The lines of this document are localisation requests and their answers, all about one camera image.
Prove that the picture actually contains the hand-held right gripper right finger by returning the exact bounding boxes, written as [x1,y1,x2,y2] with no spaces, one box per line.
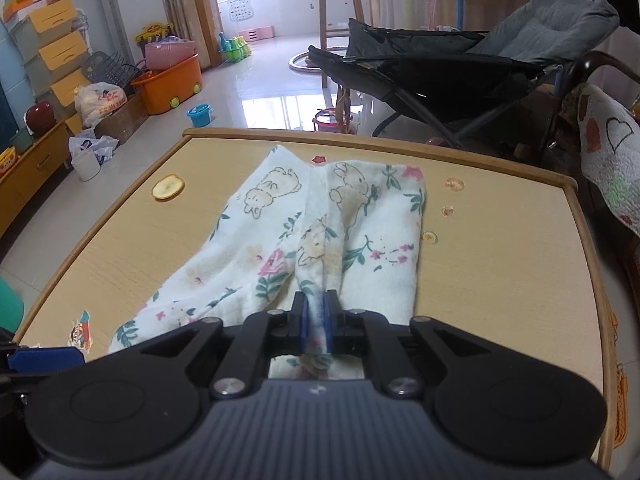
[322,291,496,401]

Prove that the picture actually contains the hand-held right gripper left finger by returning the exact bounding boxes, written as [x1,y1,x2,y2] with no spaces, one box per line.
[137,291,308,401]

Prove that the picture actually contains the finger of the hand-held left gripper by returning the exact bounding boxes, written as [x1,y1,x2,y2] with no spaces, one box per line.
[0,345,87,376]

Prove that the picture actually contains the white floral baby garment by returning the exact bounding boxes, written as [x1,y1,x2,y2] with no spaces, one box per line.
[107,145,427,381]

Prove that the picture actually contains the orange wicker basket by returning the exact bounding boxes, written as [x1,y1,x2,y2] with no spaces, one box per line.
[607,310,632,453]

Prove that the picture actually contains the teal plastic object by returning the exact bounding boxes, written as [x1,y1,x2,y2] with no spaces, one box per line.
[0,277,26,333]

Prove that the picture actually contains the dried fruit slice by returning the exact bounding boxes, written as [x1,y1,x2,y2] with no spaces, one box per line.
[152,175,186,202]

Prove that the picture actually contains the wooden media cabinet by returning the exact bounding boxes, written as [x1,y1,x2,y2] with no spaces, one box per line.
[0,115,83,236]

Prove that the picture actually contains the white blue plastic bag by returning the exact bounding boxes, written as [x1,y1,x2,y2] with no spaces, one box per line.
[68,130,121,182]

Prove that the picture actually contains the tan straw broom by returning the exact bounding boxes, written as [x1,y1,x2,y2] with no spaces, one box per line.
[335,85,354,126]

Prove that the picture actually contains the small blue bucket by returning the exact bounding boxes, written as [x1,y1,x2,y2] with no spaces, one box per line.
[187,104,213,129]

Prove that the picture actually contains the red round jar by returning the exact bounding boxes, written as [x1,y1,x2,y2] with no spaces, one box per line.
[25,101,57,137]

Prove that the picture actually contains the cardboard box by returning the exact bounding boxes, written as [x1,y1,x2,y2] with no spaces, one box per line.
[95,92,151,147]

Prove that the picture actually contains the white orange plastic bag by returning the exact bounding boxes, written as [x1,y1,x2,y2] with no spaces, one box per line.
[75,82,128,128]

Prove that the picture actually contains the orange wheeled storage bin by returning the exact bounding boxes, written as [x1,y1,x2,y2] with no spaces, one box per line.
[131,55,204,116]

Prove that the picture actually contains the green toy bowling pins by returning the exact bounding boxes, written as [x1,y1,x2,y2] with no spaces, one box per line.
[218,32,253,63]

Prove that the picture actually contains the grey folding recliner chair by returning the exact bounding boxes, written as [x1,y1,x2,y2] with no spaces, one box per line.
[307,0,621,151]

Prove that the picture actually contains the dark grey plastic basket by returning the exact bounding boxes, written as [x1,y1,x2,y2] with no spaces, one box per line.
[81,51,143,93]

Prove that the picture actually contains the pink plastic basket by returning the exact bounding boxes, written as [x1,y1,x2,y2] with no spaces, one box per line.
[145,37,198,71]

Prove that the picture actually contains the yellow drawer cabinet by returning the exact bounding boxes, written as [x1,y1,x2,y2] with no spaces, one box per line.
[0,0,93,126]

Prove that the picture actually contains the yellow toy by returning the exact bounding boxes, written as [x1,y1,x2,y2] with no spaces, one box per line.
[135,21,174,46]

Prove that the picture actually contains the heart print quilted blanket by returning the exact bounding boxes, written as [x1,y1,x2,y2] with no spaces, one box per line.
[577,82,640,238]

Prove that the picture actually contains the beige curtain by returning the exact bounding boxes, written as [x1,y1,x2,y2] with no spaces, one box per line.
[155,0,221,68]

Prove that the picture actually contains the white floor air conditioner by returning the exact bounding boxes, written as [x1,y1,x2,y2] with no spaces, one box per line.
[102,0,173,56]

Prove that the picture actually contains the dark wooden sofa armrest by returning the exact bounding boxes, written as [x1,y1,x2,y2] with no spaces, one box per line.
[550,50,638,153]

